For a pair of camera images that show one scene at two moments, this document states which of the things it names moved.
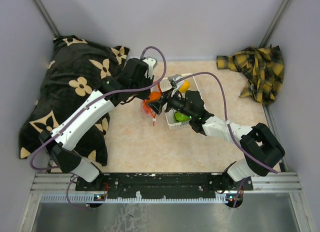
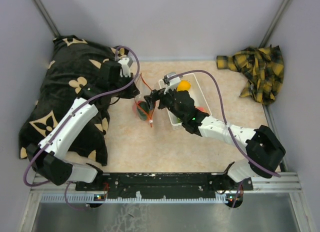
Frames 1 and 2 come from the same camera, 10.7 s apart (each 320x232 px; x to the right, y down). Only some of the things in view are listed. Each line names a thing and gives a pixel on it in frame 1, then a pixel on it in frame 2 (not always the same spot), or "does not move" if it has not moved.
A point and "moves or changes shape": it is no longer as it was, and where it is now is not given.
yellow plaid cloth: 263,67 does not move
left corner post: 44,14 does not move
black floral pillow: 73,69 does not move
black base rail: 141,186 does not move
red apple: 148,110 to 134,107
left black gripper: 143,95 to 132,91
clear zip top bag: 149,104 moves or changes shape
